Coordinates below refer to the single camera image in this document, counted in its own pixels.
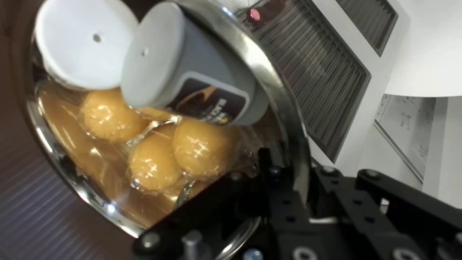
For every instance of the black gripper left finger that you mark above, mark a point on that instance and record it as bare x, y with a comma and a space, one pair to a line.
225, 232

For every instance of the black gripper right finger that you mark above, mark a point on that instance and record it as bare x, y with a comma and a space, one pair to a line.
384, 222

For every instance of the silver metal bowl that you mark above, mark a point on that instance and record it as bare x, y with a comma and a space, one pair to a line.
72, 159

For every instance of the white three-tier cabinet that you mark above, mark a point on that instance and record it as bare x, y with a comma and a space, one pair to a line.
380, 73

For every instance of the middle grey mesh cabinet door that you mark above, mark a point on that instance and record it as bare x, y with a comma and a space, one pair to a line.
322, 77

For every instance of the lowest grey mesh cabinet door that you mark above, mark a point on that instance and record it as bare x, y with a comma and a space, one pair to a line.
370, 19

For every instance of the yellow ball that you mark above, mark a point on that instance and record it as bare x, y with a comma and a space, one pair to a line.
204, 146
109, 116
153, 164

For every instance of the white cup with dark label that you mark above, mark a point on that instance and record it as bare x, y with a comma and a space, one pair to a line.
192, 58

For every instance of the plain white cup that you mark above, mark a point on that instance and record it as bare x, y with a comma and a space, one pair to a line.
81, 44

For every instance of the white wall sign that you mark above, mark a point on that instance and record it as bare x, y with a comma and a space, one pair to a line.
409, 131

